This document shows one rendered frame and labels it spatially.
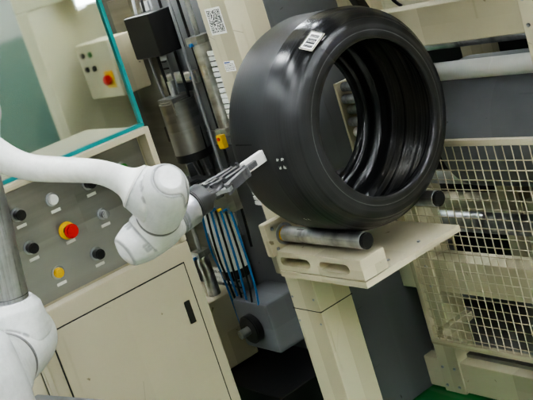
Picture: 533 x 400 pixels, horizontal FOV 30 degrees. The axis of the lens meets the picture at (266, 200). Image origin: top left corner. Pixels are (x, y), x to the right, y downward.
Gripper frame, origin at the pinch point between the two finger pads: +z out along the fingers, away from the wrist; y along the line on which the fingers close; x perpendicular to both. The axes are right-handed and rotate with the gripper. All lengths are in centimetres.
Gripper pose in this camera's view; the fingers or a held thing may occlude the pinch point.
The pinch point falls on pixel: (253, 162)
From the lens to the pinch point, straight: 243.7
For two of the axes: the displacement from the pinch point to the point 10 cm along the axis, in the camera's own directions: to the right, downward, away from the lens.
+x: 4.0, 8.6, 3.3
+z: 7.0, -5.1, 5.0
